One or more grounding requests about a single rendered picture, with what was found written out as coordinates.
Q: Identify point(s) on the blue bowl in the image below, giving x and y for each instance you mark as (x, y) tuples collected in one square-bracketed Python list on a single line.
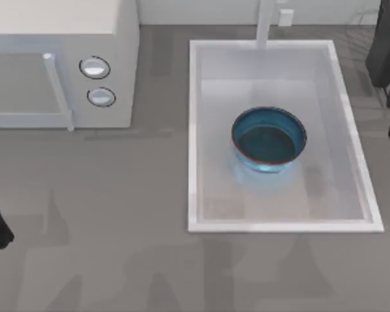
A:
[(268, 139)]

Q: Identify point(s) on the tall white tap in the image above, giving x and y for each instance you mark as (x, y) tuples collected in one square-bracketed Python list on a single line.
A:
[(263, 22)]

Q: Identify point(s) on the white wall socket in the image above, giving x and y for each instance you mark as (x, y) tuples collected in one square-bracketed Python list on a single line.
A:
[(286, 17)]

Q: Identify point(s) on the pale microwave oven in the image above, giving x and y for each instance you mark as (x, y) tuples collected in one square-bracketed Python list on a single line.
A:
[(117, 48)]

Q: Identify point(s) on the white sink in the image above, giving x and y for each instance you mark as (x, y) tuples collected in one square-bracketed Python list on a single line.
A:
[(328, 130)]

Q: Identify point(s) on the small microwave knob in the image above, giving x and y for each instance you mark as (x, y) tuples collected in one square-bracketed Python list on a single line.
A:
[(101, 97)]

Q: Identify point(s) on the large microwave knob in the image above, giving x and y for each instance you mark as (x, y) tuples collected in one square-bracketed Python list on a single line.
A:
[(94, 67)]

